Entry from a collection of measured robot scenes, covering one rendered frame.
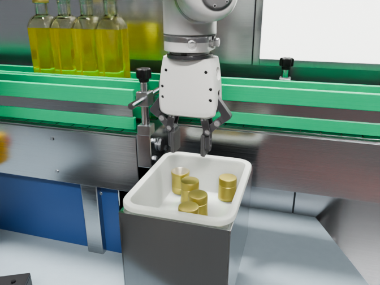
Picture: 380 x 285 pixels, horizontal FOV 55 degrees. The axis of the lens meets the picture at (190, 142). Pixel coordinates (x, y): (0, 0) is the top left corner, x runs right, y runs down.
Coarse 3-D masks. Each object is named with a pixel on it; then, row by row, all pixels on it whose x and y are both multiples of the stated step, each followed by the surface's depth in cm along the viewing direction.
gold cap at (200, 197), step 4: (192, 192) 63; (196, 192) 63; (200, 192) 63; (204, 192) 63; (188, 196) 62; (192, 196) 62; (196, 196) 62; (200, 196) 62; (204, 196) 62; (188, 200) 63; (192, 200) 62; (196, 200) 62; (200, 200) 62; (204, 200) 62; (200, 204) 62; (204, 204) 62; (200, 208) 62; (204, 208) 62; (200, 212) 62; (204, 212) 63
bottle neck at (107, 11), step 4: (104, 0) 78; (108, 0) 77; (112, 0) 77; (104, 4) 78; (108, 4) 77; (112, 4) 78; (116, 4) 79; (104, 8) 78; (108, 8) 78; (112, 8) 78; (116, 8) 79; (104, 12) 79; (108, 12) 78; (112, 12) 78; (116, 12) 79
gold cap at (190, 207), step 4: (180, 204) 60; (184, 204) 60; (188, 204) 60; (192, 204) 60; (196, 204) 60; (180, 208) 59; (184, 208) 59; (188, 208) 59; (192, 208) 59; (196, 208) 59; (188, 212) 58; (192, 212) 58; (196, 212) 58
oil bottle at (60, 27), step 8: (56, 16) 81; (64, 16) 81; (72, 16) 82; (56, 24) 81; (64, 24) 81; (56, 32) 82; (64, 32) 81; (56, 40) 83; (64, 40) 82; (72, 40) 82; (56, 48) 83; (64, 48) 83; (72, 48) 82; (56, 56) 84; (64, 56) 83; (72, 56) 83; (56, 64) 85; (64, 64) 84; (72, 64) 84; (56, 72) 85; (64, 72) 85; (72, 72) 84
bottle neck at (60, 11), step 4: (60, 0) 80; (64, 0) 81; (68, 0) 81; (60, 4) 81; (64, 4) 81; (68, 4) 81; (60, 8) 81; (64, 8) 81; (68, 8) 82; (60, 12) 81; (64, 12) 81; (68, 12) 82
